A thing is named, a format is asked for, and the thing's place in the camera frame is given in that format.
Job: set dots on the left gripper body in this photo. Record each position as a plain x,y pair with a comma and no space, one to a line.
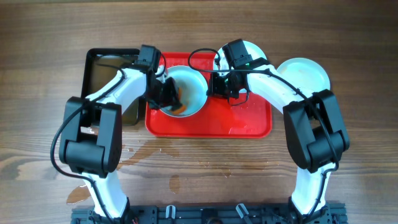
161,94

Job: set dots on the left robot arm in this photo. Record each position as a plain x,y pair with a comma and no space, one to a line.
88,144

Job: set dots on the black water tray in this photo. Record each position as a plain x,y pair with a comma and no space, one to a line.
100,68

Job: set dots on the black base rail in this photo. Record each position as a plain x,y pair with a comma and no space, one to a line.
266,213

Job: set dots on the orange green sponge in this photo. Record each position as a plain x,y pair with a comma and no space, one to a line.
177,106

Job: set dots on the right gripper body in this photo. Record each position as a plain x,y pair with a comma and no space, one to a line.
223,86

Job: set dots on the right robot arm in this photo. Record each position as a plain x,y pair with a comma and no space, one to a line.
315,132

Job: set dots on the white plate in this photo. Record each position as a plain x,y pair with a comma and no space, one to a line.
305,74
251,48
193,86

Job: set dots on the red plastic tray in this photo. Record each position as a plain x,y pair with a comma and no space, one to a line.
217,119

